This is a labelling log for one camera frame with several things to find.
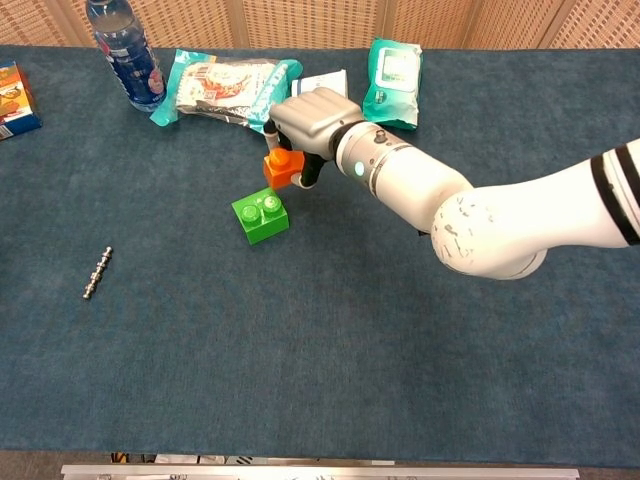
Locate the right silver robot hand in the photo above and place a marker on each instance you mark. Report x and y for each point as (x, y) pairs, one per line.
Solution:
(315, 120)

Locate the orange toy brick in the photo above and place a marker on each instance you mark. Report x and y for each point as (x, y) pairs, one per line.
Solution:
(282, 172)

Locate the green toy brick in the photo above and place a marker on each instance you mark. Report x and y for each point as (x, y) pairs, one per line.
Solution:
(262, 222)

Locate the white paper cup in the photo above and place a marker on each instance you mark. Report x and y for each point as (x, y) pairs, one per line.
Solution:
(330, 82)

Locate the teal wet wipes pack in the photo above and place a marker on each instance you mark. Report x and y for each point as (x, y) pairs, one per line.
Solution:
(392, 95)

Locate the teal and silver snack bag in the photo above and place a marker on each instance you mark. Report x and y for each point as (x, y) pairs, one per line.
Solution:
(225, 90)

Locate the woven wicker folding screen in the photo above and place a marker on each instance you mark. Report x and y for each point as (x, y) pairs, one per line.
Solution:
(310, 20)

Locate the blue label drink bottle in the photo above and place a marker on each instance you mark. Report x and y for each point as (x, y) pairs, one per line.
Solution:
(132, 65)

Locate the dark blue felt table cover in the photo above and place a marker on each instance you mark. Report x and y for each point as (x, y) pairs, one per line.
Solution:
(320, 350)

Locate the beaded silver metal rod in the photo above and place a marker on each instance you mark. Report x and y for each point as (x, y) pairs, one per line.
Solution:
(98, 274)

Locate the orange and blue carton box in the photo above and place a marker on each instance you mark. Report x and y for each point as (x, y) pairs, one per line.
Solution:
(15, 110)

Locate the aluminium profile rail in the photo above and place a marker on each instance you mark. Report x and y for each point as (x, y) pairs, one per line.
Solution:
(320, 472)

